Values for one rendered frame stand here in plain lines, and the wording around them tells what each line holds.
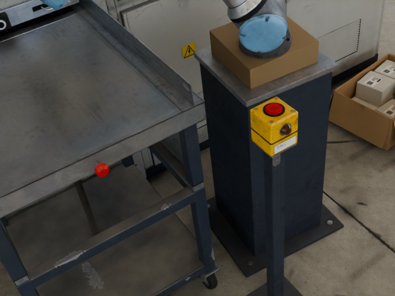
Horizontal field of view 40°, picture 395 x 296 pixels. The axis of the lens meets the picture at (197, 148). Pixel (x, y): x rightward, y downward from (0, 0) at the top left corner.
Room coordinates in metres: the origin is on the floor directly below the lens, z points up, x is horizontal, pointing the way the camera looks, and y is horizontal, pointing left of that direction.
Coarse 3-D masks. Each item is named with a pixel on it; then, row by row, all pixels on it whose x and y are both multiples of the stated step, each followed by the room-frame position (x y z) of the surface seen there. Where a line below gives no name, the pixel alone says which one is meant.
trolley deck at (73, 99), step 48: (0, 48) 1.50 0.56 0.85; (48, 48) 1.46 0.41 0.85; (96, 48) 1.42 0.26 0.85; (0, 96) 1.24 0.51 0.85; (48, 96) 1.21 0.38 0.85; (96, 96) 1.17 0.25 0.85; (144, 96) 1.14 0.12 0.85; (0, 144) 1.03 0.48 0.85; (48, 144) 1.00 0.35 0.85; (96, 144) 0.98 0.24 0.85; (144, 144) 1.00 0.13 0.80; (0, 192) 0.86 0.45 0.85; (48, 192) 0.89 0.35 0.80
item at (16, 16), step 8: (32, 0) 1.64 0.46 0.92; (8, 8) 1.60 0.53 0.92; (16, 8) 1.61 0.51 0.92; (24, 8) 1.62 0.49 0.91; (32, 8) 1.63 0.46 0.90; (40, 8) 1.64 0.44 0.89; (8, 16) 1.60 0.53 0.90; (16, 16) 1.61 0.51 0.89; (24, 16) 1.62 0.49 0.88; (32, 16) 1.63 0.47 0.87; (16, 24) 1.60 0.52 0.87
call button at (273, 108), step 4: (272, 104) 0.96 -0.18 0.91; (276, 104) 0.96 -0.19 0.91; (268, 108) 0.95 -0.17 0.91; (272, 108) 0.95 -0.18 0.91; (276, 108) 0.95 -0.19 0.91; (280, 108) 0.95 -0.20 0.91; (268, 112) 0.94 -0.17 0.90; (272, 112) 0.93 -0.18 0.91; (276, 112) 0.93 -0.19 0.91; (280, 112) 0.93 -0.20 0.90
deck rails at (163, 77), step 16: (96, 16) 1.59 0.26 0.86; (112, 32) 1.49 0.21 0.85; (128, 32) 1.37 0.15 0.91; (128, 48) 1.39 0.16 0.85; (144, 48) 1.29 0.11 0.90; (144, 64) 1.29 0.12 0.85; (160, 64) 1.21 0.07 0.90; (160, 80) 1.20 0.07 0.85; (176, 80) 1.14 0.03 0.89; (176, 96) 1.12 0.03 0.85; (192, 96) 1.07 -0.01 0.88
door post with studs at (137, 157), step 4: (96, 0) 1.70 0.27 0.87; (100, 0) 1.70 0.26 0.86; (104, 0) 1.71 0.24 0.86; (100, 4) 1.70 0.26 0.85; (104, 4) 1.71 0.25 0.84; (104, 8) 1.71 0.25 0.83; (136, 156) 1.70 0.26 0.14; (140, 156) 1.71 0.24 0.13; (136, 160) 1.70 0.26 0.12; (140, 160) 1.71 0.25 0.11; (136, 164) 1.70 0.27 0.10; (140, 164) 1.70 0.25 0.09; (140, 168) 1.70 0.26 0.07; (144, 172) 1.71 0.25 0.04
